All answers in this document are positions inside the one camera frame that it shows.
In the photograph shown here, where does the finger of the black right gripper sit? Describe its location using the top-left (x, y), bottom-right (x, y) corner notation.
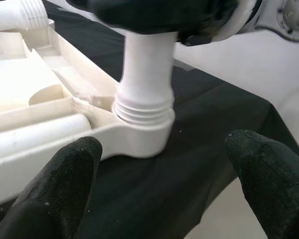
top-left (66, 0), bottom-right (180, 34)

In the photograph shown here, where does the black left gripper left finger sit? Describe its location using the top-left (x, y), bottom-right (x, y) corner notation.
top-left (0, 136), bottom-right (103, 239)

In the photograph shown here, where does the white plastic table top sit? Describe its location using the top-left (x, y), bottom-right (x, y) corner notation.
top-left (0, 23), bottom-right (176, 209)

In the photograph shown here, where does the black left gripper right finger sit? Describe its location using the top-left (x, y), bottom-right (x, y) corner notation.
top-left (224, 129), bottom-right (299, 239)

